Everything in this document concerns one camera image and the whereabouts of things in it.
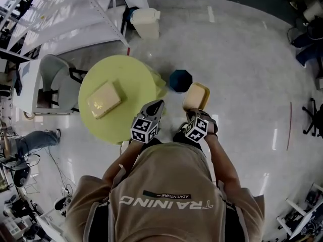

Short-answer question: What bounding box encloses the white cabinet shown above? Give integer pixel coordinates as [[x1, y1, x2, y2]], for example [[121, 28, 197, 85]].
[[12, 58, 42, 116]]

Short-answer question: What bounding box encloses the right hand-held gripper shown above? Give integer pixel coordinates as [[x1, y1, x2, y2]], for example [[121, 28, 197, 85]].
[[185, 108, 219, 143]]

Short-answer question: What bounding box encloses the white and grey chair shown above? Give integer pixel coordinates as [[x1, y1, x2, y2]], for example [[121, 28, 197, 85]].
[[36, 54, 88, 114]]

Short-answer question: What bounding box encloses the person's left forearm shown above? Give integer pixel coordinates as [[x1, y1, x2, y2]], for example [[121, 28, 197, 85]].
[[101, 138, 144, 188]]

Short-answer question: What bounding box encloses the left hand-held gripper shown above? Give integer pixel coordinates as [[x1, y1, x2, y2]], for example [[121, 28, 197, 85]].
[[130, 100, 165, 144]]

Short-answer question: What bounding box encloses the black office chair base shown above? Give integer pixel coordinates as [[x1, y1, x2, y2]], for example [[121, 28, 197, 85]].
[[302, 97, 323, 138]]

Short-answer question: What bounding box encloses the red floor strip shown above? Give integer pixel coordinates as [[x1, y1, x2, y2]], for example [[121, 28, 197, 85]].
[[286, 101, 293, 151]]

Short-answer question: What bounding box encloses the white metal shelf rack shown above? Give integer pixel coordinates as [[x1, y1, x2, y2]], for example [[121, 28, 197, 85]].
[[0, 0, 130, 62]]

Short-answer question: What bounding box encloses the person's right forearm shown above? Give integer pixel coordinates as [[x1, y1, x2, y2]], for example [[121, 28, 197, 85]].
[[203, 133, 243, 195]]

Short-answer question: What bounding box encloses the white frame table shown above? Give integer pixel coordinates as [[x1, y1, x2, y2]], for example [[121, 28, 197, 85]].
[[276, 182, 323, 239]]

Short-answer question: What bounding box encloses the round yellow-green table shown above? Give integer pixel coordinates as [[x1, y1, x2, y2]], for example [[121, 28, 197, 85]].
[[78, 54, 169, 146]]

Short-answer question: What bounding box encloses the person's beige shirt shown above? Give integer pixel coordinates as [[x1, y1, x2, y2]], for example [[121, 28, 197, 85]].
[[62, 142, 265, 242]]

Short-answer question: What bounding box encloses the white lidded bin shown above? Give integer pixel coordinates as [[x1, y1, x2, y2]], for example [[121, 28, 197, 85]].
[[130, 8, 162, 40]]

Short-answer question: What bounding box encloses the dark teal trash bin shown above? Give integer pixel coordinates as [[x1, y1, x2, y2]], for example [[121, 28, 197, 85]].
[[169, 69, 193, 93]]

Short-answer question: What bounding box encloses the lidded pale yellow container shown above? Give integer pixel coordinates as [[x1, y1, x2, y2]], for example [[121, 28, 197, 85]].
[[86, 79, 128, 120]]

